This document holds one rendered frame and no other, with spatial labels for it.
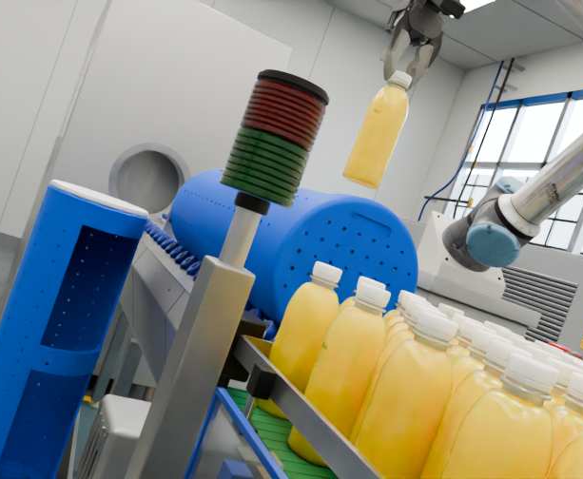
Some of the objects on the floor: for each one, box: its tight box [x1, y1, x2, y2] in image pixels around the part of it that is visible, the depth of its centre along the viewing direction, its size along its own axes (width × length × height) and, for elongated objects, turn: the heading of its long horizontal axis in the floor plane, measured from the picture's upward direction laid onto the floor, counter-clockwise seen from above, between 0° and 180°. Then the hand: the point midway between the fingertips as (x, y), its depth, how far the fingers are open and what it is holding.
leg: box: [87, 309, 129, 409], centre depth 291 cm, size 6×6×63 cm
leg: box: [109, 337, 143, 397], centre depth 196 cm, size 6×6×63 cm
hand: (400, 78), depth 112 cm, fingers closed on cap, 4 cm apart
